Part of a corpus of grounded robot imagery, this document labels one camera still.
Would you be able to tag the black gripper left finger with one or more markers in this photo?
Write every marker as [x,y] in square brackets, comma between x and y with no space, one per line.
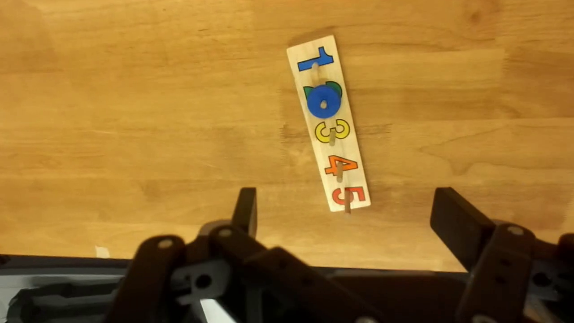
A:
[239,262]

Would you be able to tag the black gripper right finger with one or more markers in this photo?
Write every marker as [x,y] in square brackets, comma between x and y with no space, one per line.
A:
[495,262]

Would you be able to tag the wooden number peg stand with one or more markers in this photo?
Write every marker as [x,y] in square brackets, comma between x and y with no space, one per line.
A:
[343,180]

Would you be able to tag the small white paper scrap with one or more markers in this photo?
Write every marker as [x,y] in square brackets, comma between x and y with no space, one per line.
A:
[101,252]

